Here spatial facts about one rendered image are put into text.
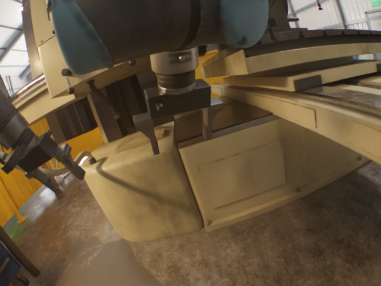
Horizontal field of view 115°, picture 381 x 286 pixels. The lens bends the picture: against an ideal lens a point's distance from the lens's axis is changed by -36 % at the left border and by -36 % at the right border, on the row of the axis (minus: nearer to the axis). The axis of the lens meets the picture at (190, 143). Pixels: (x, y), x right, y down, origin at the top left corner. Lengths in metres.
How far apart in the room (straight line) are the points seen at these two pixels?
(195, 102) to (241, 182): 0.78
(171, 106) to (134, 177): 0.72
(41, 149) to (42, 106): 1.04
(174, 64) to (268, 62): 0.53
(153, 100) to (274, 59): 0.57
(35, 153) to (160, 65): 0.35
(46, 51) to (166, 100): 0.86
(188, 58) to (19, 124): 0.39
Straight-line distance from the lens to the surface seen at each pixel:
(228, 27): 0.20
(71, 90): 0.96
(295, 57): 0.87
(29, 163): 0.54
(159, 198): 1.11
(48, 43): 1.12
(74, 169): 0.51
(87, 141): 3.85
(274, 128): 1.07
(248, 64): 0.76
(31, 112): 1.58
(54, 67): 1.07
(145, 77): 1.53
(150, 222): 1.23
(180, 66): 0.33
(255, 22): 0.23
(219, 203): 1.15
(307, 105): 0.77
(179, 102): 0.38
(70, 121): 1.82
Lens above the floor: 0.90
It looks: 19 degrees down
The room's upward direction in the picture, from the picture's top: 18 degrees counter-clockwise
